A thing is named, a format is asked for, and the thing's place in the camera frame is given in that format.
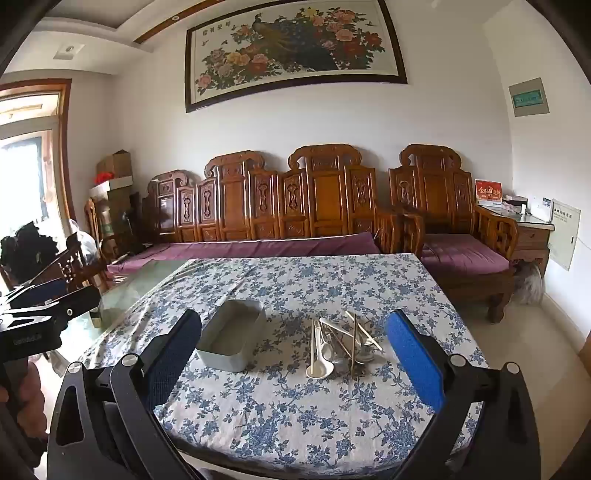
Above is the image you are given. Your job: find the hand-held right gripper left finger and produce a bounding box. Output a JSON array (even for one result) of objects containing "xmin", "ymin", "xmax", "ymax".
[{"xmin": 46, "ymin": 309, "xmax": 204, "ymax": 480}]

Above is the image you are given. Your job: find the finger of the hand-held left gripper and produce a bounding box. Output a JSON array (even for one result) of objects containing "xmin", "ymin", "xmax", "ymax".
[
  {"xmin": 0, "ymin": 286, "xmax": 101, "ymax": 329},
  {"xmin": 0, "ymin": 277, "xmax": 70, "ymax": 308}
]

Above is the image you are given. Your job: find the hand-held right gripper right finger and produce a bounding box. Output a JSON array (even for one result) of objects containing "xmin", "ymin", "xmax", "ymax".
[{"xmin": 385, "ymin": 309, "xmax": 541, "ymax": 480}]

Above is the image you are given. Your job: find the grey metal rectangular container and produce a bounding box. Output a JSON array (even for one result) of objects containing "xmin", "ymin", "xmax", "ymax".
[{"xmin": 195, "ymin": 299, "xmax": 267, "ymax": 373}]

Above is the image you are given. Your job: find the metal spoon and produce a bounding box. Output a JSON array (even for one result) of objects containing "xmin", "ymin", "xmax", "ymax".
[{"xmin": 323, "ymin": 339, "xmax": 348, "ymax": 366}]

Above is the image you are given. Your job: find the person's left hand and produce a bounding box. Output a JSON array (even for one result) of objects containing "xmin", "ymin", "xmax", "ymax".
[{"xmin": 0, "ymin": 362, "xmax": 46, "ymax": 445}]

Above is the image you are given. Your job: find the dark lattice-back chair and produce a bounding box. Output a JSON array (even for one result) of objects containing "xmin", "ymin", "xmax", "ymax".
[{"xmin": 28, "ymin": 231, "xmax": 109, "ymax": 296}]

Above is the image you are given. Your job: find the black clothing pile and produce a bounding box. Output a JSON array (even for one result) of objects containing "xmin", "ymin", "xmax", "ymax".
[{"xmin": 0, "ymin": 222, "xmax": 58, "ymax": 287}]

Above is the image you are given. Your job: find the white plastic bag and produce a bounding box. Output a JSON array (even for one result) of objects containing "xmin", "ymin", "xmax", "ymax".
[{"xmin": 69, "ymin": 219, "xmax": 99, "ymax": 260}]

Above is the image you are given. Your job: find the curved-back wooden chair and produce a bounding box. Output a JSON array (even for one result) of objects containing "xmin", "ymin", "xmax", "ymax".
[{"xmin": 84, "ymin": 198, "xmax": 122, "ymax": 264}]

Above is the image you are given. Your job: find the stack of boxes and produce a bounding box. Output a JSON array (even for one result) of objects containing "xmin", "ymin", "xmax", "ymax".
[{"xmin": 96, "ymin": 190, "xmax": 132, "ymax": 243}]

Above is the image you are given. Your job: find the purple armchair cushion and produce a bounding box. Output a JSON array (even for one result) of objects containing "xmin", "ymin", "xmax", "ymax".
[{"xmin": 420, "ymin": 233, "xmax": 511, "ymax": 278}]

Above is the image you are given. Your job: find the purple sofa cushion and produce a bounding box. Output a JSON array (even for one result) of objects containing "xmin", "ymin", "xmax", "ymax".
[{"xmin": 106, "ymin": 231, "xmax": 382, "ymax": 278}]

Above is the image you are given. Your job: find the blue floral tablecloth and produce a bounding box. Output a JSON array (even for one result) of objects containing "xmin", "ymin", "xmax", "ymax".
[{"xmin": 76, "ymin": 256, "xmax": 490, "ymax": 480}]

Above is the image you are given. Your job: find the grey plastic bag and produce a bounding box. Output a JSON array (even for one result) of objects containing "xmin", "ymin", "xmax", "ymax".
[{"xmin": 512, "ymin": 262, "xmax": 544, "ymax": 305}]

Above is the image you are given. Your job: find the brown cardboard box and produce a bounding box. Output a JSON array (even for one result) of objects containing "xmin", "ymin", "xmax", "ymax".
[{"xmin": 96, "ymin": 150, "xmax": 132, "ymax": 178}]

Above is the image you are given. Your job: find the carved wooden armchair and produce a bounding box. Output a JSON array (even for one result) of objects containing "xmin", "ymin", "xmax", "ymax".
[{"xmin": 388, "ymin": 144, "xmax": 520, "ymax": 324}]

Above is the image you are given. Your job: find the wooden side table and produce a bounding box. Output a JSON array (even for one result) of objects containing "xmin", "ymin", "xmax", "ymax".
[{"xmin": 510, "ymin": 210, "xmax": 555, "ymax": 278}]

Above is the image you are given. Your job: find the carved wooden sofa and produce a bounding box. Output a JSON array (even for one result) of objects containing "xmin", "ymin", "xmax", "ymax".
[{"xmin": 141, "ymin": 143, "xmax": 426, "ymax": 259}]

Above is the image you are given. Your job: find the white electrical panel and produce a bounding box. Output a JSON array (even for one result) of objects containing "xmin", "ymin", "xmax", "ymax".
[{"xmin": 549, "ymin": 198, "xmax": 581, "ymax": 271}]

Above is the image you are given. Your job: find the framed peacock flower painting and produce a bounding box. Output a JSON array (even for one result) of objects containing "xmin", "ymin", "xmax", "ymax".
[{"xmin": 185, "ymin": 0, "xmax": 408, "ymax": 114}]

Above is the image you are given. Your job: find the wooden door frame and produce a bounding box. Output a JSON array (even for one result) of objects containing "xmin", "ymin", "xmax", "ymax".
[{"xmin": 0, "ymin": 78, "xmax": 77, "ymax": 222}]

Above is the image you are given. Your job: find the green wall sign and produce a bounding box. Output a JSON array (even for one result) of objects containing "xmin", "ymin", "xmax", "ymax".
[{"xmin": 509, "ymin": 78, "xmax": 550, "ymax": 118}]

